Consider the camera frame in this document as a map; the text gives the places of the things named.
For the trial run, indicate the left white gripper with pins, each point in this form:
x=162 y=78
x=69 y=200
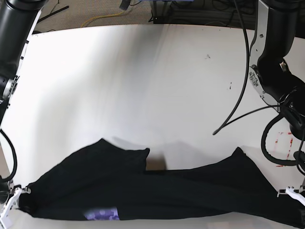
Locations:
x=295 y=194

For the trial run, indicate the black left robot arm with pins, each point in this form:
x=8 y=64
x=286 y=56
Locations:
x=269 y=73

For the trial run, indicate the red tape rectangle marking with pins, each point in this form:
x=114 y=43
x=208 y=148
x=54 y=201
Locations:
x=283 y=146

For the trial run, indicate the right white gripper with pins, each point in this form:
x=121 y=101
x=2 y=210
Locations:
x=12 y=202

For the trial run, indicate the black printed T-shirt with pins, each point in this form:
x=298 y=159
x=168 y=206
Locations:
x=104 y=182

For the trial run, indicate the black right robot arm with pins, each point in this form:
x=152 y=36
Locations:
x=18 y=19

